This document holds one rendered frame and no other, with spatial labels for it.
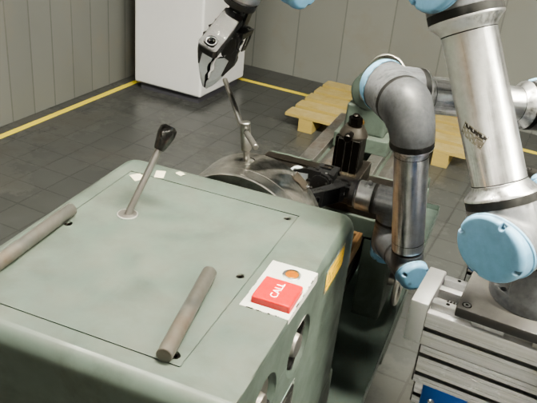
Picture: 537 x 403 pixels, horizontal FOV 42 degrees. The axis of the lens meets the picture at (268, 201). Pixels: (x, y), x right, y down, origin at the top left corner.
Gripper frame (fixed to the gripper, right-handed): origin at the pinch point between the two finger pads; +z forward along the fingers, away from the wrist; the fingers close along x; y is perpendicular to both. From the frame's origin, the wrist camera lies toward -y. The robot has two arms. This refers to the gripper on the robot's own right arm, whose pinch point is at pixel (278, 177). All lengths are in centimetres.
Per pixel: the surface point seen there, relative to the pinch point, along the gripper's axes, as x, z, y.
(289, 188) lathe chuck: 12.7, -12.1, -29.3
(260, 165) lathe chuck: 15.4, -4.9, -28.1
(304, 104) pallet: -94, 88, 313
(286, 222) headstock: 17, -19, -51
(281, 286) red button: 18, -26, -71
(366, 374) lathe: -54, -32, 2
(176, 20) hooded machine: -48, 186, 295
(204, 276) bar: 19, -15, -76
